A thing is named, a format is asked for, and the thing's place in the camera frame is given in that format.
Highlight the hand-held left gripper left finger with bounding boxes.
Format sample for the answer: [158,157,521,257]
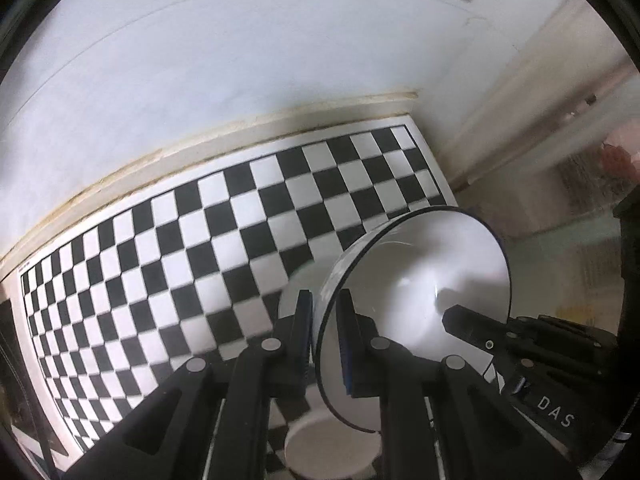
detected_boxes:
[65,289,315,480]

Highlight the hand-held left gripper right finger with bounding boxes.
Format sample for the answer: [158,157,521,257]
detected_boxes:
[335,289,582,480]

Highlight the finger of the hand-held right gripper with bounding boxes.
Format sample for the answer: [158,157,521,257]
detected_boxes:
[442,304,521,356]
[616,192,640,342]

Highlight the white bowl with dark rim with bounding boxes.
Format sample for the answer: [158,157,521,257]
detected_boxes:
[277,206,512,433]

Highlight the frosted glass sliding door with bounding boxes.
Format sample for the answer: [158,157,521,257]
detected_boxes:
[450,60,640,341]

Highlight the white bowl with blue pattern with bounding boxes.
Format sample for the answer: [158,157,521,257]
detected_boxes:
[284,409,382,480]

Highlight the black white checkered tablecloth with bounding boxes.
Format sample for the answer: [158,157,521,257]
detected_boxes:
[19,114,459,480]

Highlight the black induction cooktop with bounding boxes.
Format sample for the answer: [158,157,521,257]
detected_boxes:
[0,300,23,441]

